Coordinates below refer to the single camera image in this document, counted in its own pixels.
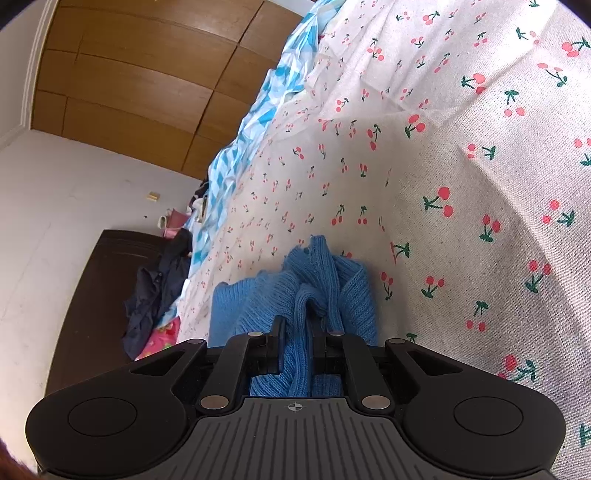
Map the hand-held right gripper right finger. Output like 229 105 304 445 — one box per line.
311 323 465 412

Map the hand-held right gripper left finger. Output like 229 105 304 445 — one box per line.
129 315 288 412

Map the blue yellow striped knit sweater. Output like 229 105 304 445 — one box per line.
209 234 380 398

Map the dark navy clothes pile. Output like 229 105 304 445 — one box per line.
122 228 195 361

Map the pink cartoon print sheet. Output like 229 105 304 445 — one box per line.
136 316 182 361

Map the pink bag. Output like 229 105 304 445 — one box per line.
159 208 190 239

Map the black and white cloth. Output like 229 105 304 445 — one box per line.
187 182 211 214

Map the dark wooden headboard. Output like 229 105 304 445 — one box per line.
44 229 185 398

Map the cherry print bed sheet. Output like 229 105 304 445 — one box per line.
178 0 591 480

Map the blue white diamond quilt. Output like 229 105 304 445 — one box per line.
182 0 345 282

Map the wooden wardrobe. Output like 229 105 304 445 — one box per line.
30 0 319 184

